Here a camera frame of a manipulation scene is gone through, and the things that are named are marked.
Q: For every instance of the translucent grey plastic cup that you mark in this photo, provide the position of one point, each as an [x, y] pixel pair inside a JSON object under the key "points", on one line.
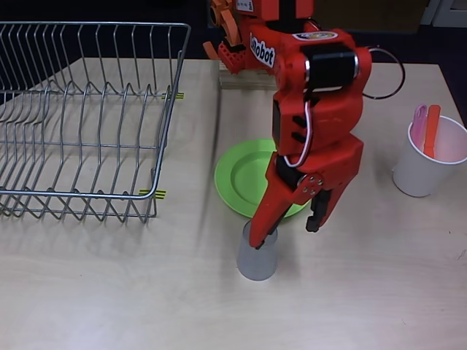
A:
{"points": [[257, 266]]}

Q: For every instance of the pink plastic fork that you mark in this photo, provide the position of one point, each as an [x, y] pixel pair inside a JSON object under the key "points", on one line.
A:
{"points": [[419, 124]]}

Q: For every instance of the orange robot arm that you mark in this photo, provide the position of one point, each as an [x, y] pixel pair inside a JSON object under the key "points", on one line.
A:
{"points": [[328, 120]]}

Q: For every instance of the white paper cup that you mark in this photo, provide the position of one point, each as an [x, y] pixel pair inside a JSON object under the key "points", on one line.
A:
{"points": [[416, 175]]}

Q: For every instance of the wooden base block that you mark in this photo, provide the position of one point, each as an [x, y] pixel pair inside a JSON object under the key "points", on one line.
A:
{"points": [[244, 82]]}

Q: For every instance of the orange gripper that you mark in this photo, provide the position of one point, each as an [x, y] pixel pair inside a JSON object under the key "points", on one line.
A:
{"points": [[330, 160]]}

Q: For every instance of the green plastic plate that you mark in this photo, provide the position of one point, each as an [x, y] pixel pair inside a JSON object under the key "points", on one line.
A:
{"points": [[237, 178]]}

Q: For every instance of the orange plastic knife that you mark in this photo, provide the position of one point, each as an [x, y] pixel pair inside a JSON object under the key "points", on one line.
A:
{"points": [[432, 127]]}

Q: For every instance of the light orange table clamp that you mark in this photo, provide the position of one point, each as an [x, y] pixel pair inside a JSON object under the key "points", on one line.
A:
{"points": [[223, 14]]}

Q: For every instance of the yellow black tape marker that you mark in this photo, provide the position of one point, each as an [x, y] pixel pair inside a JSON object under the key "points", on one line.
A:
{"points": [[153, 193], [173, 96]]}

